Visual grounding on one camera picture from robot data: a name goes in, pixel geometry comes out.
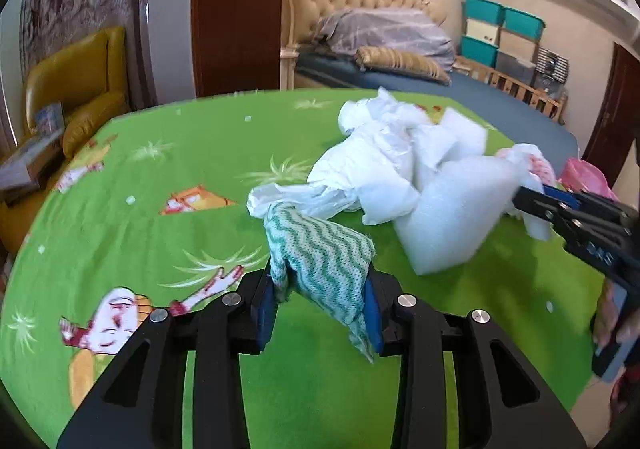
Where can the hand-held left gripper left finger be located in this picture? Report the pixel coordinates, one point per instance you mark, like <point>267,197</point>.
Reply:
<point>264,314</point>

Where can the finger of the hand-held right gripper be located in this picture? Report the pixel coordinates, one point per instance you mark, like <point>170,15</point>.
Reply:
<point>562,194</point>
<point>540,206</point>

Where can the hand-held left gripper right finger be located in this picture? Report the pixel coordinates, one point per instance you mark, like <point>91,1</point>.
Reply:
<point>372,324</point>

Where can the pink lined waste bin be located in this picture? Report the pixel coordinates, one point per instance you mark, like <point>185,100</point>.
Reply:
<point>590,176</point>

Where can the green wavy patterned cloth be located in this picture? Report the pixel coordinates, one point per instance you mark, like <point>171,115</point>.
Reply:
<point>320,254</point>

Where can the person's right hand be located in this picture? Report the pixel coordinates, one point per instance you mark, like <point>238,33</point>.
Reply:
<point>604,319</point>

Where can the flat pink foam fruit net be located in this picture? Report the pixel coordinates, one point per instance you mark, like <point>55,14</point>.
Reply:
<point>542,171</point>

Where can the dark wooden door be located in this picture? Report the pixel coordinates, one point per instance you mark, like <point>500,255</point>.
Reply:
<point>615,109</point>

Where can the bed with blue sheet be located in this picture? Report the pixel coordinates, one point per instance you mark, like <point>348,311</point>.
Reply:
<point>500,104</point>

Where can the white foam block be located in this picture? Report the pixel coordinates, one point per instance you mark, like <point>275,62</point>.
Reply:
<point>450,139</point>

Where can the black white checkered bag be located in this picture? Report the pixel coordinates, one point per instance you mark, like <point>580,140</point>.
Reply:
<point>552,65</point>

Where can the white thin foam wrap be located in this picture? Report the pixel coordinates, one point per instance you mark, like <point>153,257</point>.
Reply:
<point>380,194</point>

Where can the clear grey storage box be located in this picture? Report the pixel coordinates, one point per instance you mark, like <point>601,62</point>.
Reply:
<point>515,65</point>

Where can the green printed tablecloth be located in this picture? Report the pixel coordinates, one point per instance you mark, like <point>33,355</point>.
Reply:
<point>150,229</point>

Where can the grey beige storage box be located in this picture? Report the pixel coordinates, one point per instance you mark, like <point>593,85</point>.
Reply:
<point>520,44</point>

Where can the teal storage box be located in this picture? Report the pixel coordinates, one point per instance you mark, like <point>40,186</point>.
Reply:
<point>479,50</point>
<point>522,22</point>
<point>482,10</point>

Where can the white crumpled plastic bag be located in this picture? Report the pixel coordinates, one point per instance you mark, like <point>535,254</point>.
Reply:
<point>380,129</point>

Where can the white storage box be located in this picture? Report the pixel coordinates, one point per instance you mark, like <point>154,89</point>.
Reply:
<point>482,32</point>

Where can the striped pillow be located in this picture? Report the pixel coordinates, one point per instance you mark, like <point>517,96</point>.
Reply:
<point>405,61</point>

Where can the lilac patterned quilt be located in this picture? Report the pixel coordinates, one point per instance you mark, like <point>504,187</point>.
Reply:
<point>390,36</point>

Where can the flat white cardboard box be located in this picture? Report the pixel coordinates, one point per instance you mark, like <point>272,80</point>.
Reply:
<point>30,159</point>

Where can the small colourful box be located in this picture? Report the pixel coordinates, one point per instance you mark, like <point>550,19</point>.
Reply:
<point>49,118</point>

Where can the dark wooden partition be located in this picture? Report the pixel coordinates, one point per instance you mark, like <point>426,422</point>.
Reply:
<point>235,14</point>

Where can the yellow leather armchair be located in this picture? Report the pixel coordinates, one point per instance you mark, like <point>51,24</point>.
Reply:
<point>75,74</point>

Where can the wooden crib rail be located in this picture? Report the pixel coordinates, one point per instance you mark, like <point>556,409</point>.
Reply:
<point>520,89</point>

